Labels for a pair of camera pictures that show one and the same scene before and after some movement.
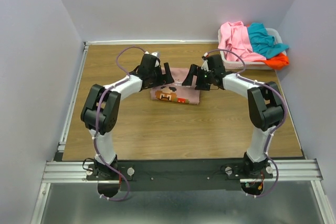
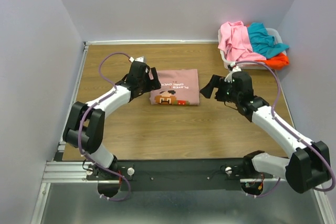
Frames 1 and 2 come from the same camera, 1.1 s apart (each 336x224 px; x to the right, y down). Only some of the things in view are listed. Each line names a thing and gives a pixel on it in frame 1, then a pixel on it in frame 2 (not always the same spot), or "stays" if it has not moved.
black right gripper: [196, 70] → [216, 81]
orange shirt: [277, 62] stays
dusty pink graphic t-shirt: [175, 92] stays
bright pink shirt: [234, 37] stays
